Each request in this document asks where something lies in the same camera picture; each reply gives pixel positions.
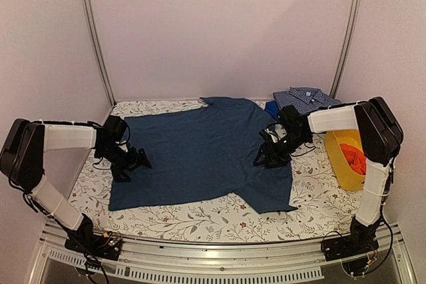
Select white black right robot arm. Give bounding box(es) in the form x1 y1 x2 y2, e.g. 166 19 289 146
253 96 404 255

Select grey blue garment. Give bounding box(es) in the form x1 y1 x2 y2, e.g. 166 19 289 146
108 97 293 214

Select yellow plastic laundry basket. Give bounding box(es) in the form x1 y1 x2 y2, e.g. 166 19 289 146
325 130 365 191

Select right aluminium frame post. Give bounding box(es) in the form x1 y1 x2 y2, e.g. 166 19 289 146
329 0 361 98

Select left aluminium frame post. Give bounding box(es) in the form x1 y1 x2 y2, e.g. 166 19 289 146
81 0 116 107

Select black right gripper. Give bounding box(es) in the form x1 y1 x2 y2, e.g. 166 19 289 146
254 131 311 168

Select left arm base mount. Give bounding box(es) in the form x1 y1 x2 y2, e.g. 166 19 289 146
63 226 122 261

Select blue checkered button shirt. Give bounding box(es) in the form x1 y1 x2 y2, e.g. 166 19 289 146
273 87 341 114

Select aluminium front rail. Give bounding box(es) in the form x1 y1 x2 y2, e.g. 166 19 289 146
29 222 417 283

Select orange garment in basket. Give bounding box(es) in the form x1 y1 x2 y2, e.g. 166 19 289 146
340 144 367 176

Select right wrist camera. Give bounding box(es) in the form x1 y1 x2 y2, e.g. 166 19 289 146
259 129 280 143

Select aluminium frame post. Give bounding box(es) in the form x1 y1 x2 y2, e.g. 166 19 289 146
81 0 116 107
329 0 361 98

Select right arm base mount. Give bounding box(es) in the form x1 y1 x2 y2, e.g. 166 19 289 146
320 231 379 277

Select floral patterned table cloth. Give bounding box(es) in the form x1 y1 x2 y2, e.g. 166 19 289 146
66 99 375 243

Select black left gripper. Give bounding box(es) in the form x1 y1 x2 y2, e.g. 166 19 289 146
97 143 152 182

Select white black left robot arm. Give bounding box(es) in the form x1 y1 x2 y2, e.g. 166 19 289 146
1 116 152 253

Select folded royal blue garment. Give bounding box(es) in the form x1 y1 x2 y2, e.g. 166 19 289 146
264 101 280 120

